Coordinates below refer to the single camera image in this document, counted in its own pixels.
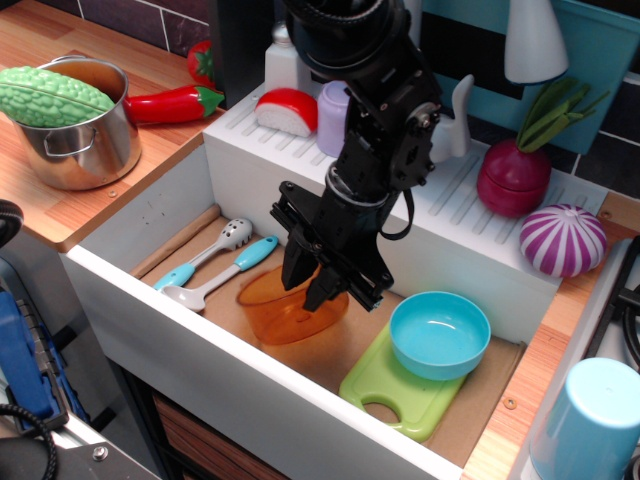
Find red chili pepper toy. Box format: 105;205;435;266
124;85;225;124

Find teal wall shelf box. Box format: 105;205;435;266
420;1;639;154

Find green bitter gourd toy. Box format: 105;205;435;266
1;66;115;128

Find blue black clamp device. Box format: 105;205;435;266
1;261;91;429

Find light blue plastic cup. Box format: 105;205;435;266
530;358;639;479

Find white salt shaker silver cap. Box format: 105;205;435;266
264;21;313;94

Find purple white striped onion toy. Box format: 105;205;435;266
519;204;607;278

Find green plastic cutting board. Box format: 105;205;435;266
339;326;466;443

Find purple plastic cup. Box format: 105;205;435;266
317;81;350;158

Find orange transparent plastic pot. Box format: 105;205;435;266
236;267;349;345

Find stainless steel pot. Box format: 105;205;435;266
14;55;142;190

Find black stove grate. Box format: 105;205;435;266
586;236;639;372

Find red white cheese wedge toy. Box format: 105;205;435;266
254;88;318;137

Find red radish toy green leaves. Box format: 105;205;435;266
476;77;609;218

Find grey toy faucet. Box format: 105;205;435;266
402;0;475;164

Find blue plastic bowl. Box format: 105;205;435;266
389;291;491;381

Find white cone lamp shade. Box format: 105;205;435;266
504;0;569;85

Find white toy sink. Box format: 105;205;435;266
60;83;609;480

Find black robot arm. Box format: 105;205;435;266
271;1;441;312

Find white ladle blue handle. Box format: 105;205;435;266
160;236;278;313

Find red strawberry toy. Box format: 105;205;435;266
187;40;216;89

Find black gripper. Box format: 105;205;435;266
271;181;394;312

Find white slotted spoon blue handle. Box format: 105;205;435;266
153;218;253;291

